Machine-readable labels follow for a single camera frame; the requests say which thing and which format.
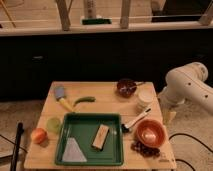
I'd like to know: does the dark grape bunch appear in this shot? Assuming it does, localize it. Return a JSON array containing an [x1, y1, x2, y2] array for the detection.
[[131, 141, 160, 157]]

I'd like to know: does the orange bowl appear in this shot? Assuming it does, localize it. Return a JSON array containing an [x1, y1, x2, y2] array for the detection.
[[135, 119, 165, 148]]

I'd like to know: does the green pepper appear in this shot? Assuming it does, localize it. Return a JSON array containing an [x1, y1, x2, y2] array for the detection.
[[73, 96, 96, 107]]

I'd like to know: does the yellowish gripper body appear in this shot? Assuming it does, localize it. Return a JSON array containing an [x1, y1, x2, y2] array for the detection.
[[161, 104, 176, 125]]

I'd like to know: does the green round lid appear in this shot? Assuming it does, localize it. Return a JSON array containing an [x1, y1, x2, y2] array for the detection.
[[46, 117, 61, 134]]

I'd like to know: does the spoon in purple bowl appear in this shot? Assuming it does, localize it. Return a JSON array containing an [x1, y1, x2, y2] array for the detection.
[[120, 82, 145, 92]]

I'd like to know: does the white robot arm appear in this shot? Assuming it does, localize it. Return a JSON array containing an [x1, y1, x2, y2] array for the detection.
[[158, 62, 213, 125]]

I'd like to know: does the red apple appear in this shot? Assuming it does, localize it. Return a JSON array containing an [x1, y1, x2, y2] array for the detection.
[[31, 128, 47, 144]]

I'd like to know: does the white cup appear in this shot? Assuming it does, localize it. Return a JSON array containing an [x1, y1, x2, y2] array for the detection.
[[137, 91, 154, 111]]

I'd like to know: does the wooden block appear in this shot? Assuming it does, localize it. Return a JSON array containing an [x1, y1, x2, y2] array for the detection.
[[92, 124, 109, 150]]

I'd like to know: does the black pole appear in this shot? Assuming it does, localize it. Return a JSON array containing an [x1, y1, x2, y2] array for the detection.
[[10, 122, 24, 171]]

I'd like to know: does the green plastic tray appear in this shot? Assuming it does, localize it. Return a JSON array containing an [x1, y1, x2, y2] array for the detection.
[[55, 113, 124, 166]]

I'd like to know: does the dark purple bowl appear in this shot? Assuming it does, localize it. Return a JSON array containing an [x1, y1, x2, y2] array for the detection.
[[116, 78, 137, 98]]

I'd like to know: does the grey triangular cloth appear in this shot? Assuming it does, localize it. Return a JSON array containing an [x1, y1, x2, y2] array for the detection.
[[62, 137, 87, 162]]

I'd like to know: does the wooden shelf frame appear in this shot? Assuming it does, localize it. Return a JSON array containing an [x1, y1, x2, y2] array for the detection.
[[0, 0, 213, 36]]

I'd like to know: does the green brush on shelf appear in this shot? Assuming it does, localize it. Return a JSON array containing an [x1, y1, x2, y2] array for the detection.
[[82, 18, 112, 25]]

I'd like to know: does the black cable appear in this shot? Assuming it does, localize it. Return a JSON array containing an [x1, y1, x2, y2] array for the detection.
[[169, 133, 213, 171]]

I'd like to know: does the yellow-handled spatula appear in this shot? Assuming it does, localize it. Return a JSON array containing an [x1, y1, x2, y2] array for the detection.
[[54, 86, 73, 112]]

